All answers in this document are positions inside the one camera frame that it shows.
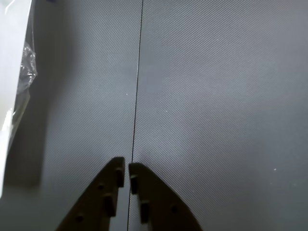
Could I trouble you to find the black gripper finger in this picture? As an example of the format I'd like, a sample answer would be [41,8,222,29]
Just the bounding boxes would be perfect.
[54,156,126,231]
[128,163,204,231]

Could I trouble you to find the grey table mat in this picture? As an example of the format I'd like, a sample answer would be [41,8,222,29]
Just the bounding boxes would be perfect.
[127,0,308,231]
[0,0,144,231]

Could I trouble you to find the white plastic blister package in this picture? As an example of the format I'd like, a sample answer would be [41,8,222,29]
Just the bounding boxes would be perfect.
[0,0,39,191]

